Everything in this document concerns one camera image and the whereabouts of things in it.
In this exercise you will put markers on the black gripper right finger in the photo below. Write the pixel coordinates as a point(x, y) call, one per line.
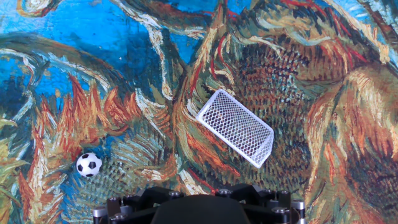
point(273, 205)

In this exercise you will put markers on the sunflower painting tablecloth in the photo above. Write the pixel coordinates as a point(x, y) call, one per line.
point(280, 77)

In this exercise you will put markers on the small black white soccer ball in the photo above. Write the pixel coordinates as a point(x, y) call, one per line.
point(89, 165)

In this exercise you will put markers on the white mesh toy goal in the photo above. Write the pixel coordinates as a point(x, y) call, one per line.
point(234, 126)

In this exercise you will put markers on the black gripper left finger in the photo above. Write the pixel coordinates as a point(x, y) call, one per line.
point(124, 208)

